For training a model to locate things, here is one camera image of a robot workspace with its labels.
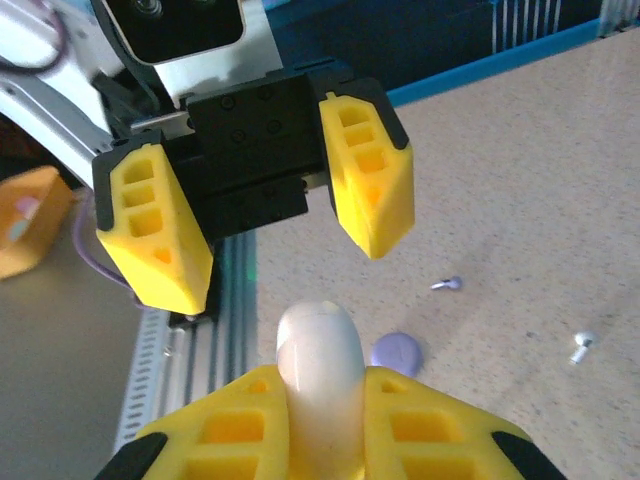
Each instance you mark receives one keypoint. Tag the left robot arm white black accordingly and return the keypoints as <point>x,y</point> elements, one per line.
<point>30,100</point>

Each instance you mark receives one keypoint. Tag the orange box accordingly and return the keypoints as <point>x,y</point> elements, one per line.
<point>30,225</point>

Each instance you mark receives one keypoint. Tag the white plastic tube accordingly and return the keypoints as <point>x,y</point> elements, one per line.
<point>320,360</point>

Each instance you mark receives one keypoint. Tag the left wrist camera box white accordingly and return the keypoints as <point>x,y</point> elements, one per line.
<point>210,70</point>

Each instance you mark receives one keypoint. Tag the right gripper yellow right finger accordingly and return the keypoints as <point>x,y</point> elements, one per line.
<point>425,430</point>

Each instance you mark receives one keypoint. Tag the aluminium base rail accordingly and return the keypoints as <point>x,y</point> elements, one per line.
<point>235,325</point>

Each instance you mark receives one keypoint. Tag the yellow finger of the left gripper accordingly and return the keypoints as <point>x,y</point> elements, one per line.
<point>150,240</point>
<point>370,200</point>

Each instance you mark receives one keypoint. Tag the purple earbud charging case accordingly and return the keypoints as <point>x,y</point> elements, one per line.
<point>397,352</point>

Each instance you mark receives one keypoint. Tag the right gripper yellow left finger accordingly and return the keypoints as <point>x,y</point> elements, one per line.
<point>225,430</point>

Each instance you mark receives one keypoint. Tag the blue table edge strip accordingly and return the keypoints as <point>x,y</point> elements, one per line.
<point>500,65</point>

